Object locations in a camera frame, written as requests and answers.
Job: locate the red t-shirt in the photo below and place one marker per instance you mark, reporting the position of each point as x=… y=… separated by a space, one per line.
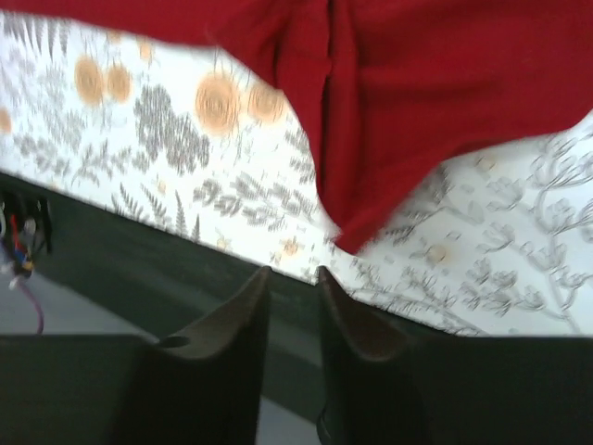
x=385 y=90

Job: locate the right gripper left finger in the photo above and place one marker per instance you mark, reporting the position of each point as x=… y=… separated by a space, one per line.
x=200 y=385

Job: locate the floral table mat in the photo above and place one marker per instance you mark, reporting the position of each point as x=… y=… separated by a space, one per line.
x=190 y=141

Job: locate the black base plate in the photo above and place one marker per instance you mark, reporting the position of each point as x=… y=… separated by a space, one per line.
x=154 y=280

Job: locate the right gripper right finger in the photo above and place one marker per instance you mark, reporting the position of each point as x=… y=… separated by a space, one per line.
x=400 y=382

